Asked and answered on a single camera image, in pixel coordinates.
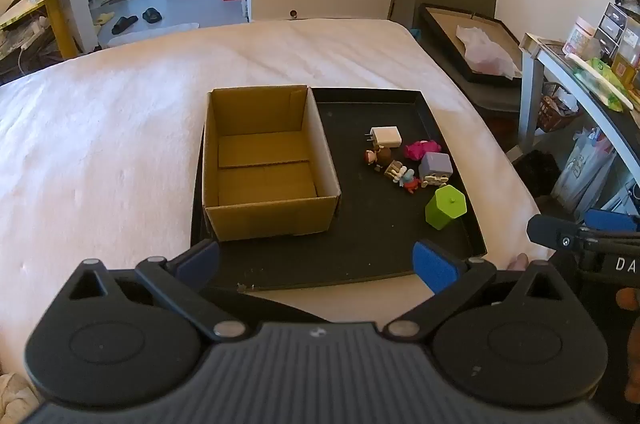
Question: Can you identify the black bag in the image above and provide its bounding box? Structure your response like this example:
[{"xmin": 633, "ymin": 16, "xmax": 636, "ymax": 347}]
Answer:
[{"xmin": 512, "ymin": 149, "xmax": 562, "ymax": 201}]

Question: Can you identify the blue and red toy figure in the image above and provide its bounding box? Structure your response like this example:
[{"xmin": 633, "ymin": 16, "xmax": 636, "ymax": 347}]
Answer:
[{"xmin": 399, "ymin": 167, "xmax": 422, "ymax": 194}]

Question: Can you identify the cardboard box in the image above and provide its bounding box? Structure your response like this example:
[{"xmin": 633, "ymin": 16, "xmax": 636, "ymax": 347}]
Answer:
[{"xmin": 201, "ymin": 85, "xmax": 342, "ymax": 243}]

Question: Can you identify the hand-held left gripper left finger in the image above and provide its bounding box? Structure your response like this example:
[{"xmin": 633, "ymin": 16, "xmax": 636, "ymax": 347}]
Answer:
[{"xmin": 66, "ymin": 239, "xmax": 249, "ymax": 345}]

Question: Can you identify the grey desk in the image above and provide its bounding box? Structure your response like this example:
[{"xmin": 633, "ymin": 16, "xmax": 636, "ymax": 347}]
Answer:
[{"xmin": 519, "ymin": 32, "xmax": 640, "ymax": 187}]

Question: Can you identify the green packet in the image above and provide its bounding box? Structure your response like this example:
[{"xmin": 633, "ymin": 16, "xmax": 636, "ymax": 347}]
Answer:
[{"xmin": 574, "ymin": 57, "xmax": 637, "ymax": 112}]

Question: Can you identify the white cloth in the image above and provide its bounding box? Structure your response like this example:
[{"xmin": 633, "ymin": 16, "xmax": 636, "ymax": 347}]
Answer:
[{"xmin": 0, "ymin": 373, "xmax": 42, "ymax": 424}]

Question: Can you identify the small drawer organizer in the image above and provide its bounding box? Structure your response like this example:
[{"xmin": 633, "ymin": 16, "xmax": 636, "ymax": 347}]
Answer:
[{"xmin": 594, "ymin": 1, "xmax": 640, "ymax": 61}]

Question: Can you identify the pink toy figure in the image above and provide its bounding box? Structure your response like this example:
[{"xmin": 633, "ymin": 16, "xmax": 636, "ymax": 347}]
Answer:
[{"xmin": 404, "ymin": 139, "xmax": 442, "ymax": 161}]

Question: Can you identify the person's right hand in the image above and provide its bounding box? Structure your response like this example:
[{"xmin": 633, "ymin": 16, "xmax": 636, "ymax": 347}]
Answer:
[{"xmin": 616, "ymin": 287, "xmax": 640, "ymax": 405}]

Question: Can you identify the purple cube toy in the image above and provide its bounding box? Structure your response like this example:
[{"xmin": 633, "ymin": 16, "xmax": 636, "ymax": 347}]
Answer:
[{"xmin": 418, "ymin": 152, "xmax": 454, "ymax": 189}]

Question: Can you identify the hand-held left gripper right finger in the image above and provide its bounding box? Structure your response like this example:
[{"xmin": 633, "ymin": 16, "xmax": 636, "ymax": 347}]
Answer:
[{"xmin": 382, "ymin": 240, "xmax": 577, "ymax": 345}]

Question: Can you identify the white floor mat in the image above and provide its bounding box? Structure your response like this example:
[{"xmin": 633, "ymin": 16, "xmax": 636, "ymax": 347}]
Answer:
[{"xmin": 107, "ymin": 22, "xmax": 201, "ymax": 48}]

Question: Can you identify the yellow table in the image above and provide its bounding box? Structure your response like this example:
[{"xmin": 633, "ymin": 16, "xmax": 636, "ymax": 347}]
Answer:
[{"xmin": 0, "ymin": 0, "xmax": 117, "ymax": 61}]

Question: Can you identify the black tray with cardboard liner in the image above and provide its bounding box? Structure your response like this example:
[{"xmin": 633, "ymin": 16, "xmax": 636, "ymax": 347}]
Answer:
[{"xmin": 417, "ymin": 3, "xmax": 524, "ymax": 86}]

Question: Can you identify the white shopping bag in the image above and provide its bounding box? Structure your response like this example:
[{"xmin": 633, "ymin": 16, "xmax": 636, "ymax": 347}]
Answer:
[{"xmin": 551, "ymin": 128, "xmax": 619, "ymax": 211}]

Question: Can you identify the brown toy figure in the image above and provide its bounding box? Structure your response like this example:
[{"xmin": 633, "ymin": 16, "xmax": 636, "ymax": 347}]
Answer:
[{"xmin": 363, "ymin": 145, "xmax": 395, "ymax": 169}]

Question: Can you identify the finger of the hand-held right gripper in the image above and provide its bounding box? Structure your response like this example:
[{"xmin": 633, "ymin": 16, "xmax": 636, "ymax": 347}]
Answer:
[
  {"xmin": 584, "ymin": 207, "xmax": 640, "ymax": 233},
  {"xmin": 526, "ymin": 214, "xmax": 640, "ymax": 253}
]

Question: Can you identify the pink lidded jar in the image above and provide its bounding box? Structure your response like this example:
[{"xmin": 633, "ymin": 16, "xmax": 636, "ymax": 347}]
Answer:
[{"xmin": 563, "ymin": 16, "xmax": 599, "ymax": 56}]

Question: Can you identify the white plastic bag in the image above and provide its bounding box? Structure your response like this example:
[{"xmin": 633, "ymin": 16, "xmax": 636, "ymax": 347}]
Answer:
[{"xmin": 454, "ymin": 24, "xmax": 522, "ymax": 80}]

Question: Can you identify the green hexagonal container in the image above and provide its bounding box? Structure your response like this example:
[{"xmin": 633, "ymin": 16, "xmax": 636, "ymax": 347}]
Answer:
[{"xmin": 425, "ymin": 185, "xmax": 468, "ymax": 231}]

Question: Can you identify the white charger plug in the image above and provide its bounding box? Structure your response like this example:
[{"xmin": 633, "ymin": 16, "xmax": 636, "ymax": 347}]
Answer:
[{"xmin": 365, "ymin": 126, "xmax": 404, "ymax": 149}]

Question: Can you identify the brown basket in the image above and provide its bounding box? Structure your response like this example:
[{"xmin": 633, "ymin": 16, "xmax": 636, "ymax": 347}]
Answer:
[{"xmin": 539, "ymin": 81, "xmax": 582, "ymax": 133}]

